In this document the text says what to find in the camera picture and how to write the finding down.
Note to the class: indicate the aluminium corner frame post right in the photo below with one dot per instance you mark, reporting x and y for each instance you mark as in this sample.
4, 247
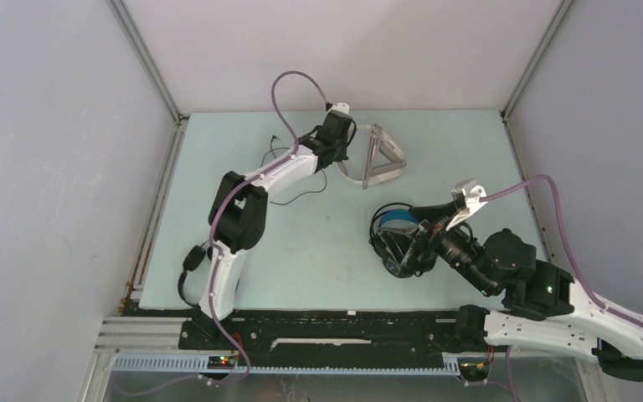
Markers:
545, 43

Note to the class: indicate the white grey gaming headset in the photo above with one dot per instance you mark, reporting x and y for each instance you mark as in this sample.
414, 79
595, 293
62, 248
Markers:
385, 159

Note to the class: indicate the aluminium corner frame post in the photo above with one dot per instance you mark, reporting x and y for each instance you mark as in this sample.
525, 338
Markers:
128, 25
545, 43

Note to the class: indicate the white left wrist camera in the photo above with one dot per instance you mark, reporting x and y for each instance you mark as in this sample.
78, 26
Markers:
339, 107

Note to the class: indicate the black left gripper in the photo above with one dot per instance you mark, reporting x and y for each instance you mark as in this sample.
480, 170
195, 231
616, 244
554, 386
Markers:
342, 156

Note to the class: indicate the small black on-ear headphones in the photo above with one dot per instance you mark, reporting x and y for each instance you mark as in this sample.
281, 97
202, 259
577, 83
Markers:
191, 262

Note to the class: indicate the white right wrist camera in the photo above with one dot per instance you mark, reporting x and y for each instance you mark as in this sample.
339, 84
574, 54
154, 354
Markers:
468, 197

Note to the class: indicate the black blue gaming headset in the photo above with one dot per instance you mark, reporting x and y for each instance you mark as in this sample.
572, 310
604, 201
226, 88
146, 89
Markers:
392, 218

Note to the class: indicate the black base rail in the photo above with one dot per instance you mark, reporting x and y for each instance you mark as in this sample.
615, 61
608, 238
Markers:
396, 340

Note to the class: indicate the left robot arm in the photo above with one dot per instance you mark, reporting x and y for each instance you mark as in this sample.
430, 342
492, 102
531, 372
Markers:
238, 216

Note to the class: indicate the white slotted cable duct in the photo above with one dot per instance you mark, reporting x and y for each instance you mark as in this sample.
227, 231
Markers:
215, 364

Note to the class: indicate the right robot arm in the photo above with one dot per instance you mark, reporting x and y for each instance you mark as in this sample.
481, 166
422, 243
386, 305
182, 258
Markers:
544, 307

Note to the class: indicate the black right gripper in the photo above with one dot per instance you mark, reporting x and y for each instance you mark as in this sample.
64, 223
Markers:
425, 230

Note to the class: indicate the aluminium corner frame post left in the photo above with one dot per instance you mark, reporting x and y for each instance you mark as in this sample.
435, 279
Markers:
128, 25

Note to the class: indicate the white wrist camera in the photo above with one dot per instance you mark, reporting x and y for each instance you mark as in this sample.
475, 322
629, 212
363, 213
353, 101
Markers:
468, 197
339, 107

